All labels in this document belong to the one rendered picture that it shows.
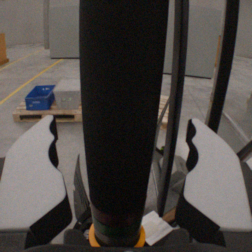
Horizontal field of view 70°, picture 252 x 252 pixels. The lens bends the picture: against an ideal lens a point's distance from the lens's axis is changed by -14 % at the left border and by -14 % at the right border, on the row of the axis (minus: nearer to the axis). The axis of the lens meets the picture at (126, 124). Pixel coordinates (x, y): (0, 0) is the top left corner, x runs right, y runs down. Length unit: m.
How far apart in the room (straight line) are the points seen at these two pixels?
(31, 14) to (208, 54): 10.95
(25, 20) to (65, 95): 11.33
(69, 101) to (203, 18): 4.13
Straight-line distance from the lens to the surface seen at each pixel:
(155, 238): 0.20
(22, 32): 14.29
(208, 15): 5.88
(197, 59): 5.90
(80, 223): 0.40
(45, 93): 3.85
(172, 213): 0.21
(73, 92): 3.09
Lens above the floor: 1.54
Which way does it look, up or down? 30 degrees down
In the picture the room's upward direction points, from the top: 3 degrees clockwise
